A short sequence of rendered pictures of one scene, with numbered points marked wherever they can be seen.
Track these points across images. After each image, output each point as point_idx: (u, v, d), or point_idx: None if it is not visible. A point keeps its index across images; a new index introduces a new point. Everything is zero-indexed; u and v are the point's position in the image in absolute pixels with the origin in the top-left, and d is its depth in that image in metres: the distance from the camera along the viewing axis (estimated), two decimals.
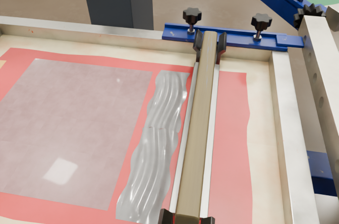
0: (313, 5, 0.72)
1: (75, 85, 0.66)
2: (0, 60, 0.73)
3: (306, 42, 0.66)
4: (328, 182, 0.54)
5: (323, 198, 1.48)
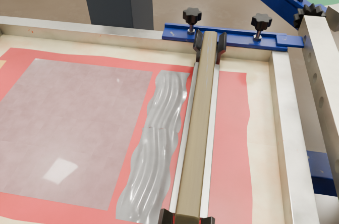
0: (313, 5, 0.72)
1: (75, 85, 0.66)
2: (0, 60, 0.73)
3: (306, 42, 0.66)
4: (328, 182, 0.54)
5: (323, 198, 1.48)
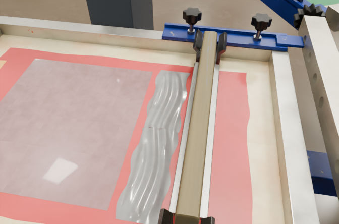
0: (313, 5, 0.72)
1: (75, 85, 0.66)
2: (0, 60, 0.73)
3: (306, 42, 0.66)
4: (328, 182, 0.54)
5: (323, 198, 1.48)
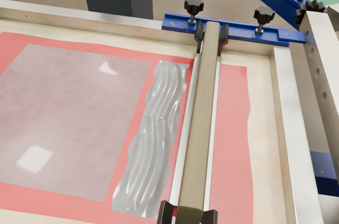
0: (316, 1, 0.71)
1: (70, 72, 0.63)
2: None
3: (309, 38, 0.65)
4: (328, 182, 0.54)
5: (323, 198, 1.48)
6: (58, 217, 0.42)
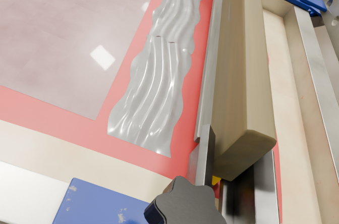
0: None
1: None
2: None
3: (333, 6, 0.59)
4: None
5: None
6: (24, 127, 0.27)
